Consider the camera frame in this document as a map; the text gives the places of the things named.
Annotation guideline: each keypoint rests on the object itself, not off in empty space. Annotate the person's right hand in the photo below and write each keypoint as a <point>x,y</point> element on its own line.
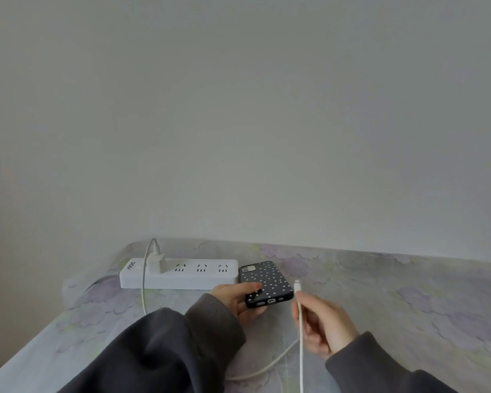
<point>331,323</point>

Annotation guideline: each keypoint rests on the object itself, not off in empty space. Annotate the person's right thumb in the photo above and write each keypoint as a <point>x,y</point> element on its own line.
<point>295,309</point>

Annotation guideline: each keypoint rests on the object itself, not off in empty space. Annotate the person's right forearm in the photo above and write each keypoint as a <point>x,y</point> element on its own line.
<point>376,370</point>

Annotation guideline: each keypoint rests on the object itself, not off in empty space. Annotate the white power strip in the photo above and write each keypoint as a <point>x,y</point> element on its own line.
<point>196,276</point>

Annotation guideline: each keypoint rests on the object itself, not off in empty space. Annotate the person's left forearm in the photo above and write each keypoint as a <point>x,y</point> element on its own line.
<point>155,351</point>

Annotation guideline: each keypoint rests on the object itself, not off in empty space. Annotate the floral purple tablecloth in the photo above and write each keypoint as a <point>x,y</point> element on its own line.
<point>392,315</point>

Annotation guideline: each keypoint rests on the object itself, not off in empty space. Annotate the phone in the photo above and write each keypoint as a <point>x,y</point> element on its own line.
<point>270,282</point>

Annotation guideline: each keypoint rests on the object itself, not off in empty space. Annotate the person's left hand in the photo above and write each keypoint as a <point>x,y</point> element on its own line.
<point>232,300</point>

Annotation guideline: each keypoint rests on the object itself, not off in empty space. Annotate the white charger adapter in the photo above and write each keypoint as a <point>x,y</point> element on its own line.
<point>156,262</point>

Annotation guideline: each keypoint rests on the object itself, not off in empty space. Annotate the person's left thumb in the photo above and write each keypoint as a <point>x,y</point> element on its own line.
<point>245,289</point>

